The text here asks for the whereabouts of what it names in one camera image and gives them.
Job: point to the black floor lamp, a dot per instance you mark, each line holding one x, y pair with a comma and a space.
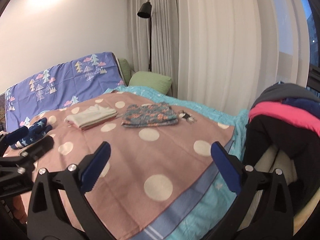
145, 12

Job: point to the teal floral shirt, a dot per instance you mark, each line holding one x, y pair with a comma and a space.
153, 115

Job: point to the green pillow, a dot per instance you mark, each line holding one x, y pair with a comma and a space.
158, 82

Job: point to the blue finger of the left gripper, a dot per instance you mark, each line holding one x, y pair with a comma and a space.
39, 149
15, 136

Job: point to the light blue bed sheet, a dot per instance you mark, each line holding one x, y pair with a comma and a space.
204, 204

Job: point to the pile of clothes on chair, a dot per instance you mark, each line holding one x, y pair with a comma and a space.
283, 132

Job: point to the pink polka dot blanket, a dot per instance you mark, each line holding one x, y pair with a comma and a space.
148, 168

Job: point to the blue tree pattern pillow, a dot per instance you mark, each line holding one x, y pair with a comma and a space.
59, 87

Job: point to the navy star garment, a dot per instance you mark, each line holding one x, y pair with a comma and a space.
35, 133

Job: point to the white pleated curtain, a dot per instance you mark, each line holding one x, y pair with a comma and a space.
222, 53

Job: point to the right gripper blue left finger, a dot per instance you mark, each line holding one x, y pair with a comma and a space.
92, 166

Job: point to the cream folded garment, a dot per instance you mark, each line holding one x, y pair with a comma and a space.
90, 117

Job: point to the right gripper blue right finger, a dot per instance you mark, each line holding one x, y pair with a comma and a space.
229, 166

